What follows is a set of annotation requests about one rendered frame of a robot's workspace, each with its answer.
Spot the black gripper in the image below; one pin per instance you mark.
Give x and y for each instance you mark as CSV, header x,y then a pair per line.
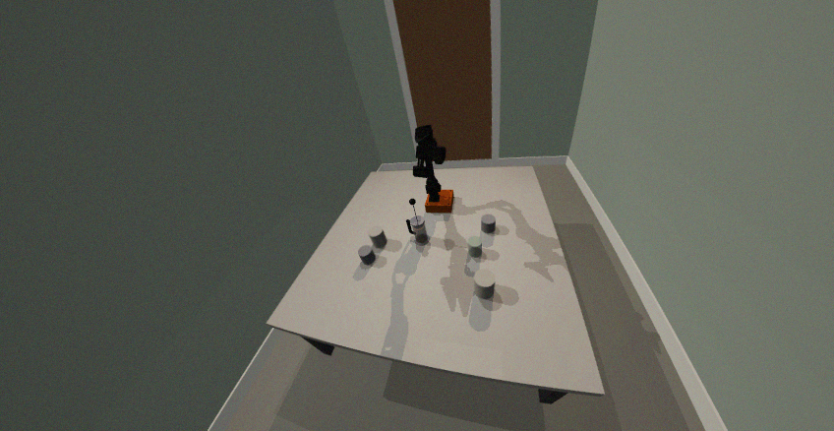
x,y
422,151

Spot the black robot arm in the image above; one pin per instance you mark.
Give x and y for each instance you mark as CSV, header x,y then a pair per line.
x,y
438,155

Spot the glass french press with black knob plunger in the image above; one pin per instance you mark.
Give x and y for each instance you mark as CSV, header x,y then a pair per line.
x,y
418,227

